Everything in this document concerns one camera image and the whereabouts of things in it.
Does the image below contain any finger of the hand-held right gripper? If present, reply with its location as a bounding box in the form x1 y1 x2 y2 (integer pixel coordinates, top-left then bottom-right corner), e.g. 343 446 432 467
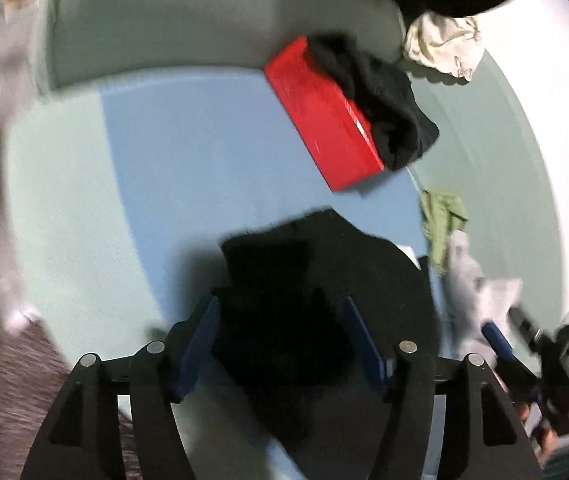
481 322 538 396
507 307 545 348

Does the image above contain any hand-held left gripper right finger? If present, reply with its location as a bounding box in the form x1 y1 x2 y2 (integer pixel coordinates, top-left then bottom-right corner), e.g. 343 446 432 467
345 295 545 480

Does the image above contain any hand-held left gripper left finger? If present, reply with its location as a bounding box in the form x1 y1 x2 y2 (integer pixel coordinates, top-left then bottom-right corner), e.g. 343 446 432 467
19 294 222 480

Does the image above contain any grey sweater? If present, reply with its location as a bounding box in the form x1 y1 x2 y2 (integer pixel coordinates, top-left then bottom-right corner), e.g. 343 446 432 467
442 230 524 356

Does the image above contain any black garment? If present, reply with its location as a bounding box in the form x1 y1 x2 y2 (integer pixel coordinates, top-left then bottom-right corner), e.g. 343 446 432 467
212 208 440 453

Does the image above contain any person's right hand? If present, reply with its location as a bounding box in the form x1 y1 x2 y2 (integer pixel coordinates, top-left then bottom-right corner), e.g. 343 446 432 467
515 400 560 466

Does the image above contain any green cloth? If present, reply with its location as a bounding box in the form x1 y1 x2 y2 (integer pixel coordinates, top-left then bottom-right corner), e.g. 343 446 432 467
419 189 469 275

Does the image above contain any red box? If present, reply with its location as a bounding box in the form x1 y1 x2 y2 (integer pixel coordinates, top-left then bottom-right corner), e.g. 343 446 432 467
264 36 385 192

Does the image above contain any black cloth on red box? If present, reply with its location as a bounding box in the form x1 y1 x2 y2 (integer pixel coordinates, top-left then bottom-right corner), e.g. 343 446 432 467
307 34 440 171

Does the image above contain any cream printed cloth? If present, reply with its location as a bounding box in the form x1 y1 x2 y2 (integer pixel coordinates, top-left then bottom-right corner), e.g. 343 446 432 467
403 10 485 83

